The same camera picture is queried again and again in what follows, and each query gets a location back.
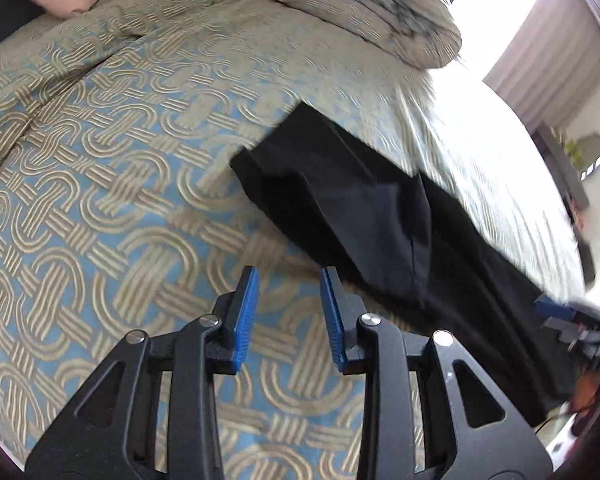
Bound green potted plant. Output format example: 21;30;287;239
567;132;600;181

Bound bright window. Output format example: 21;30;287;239
442;0;551;81

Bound blue beige patterned bedspread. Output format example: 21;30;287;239
0;0;588;480

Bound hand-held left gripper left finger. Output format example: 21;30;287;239
24;266;261;480

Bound black pants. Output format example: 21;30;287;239
230;102;581;428

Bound beige striped curtain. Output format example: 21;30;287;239
482;0;600;131

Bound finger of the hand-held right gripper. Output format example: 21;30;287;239
535;296;577;332

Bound beige rolled comforter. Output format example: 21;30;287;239
167;0;463;68

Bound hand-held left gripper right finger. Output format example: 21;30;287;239
320;266;553;480

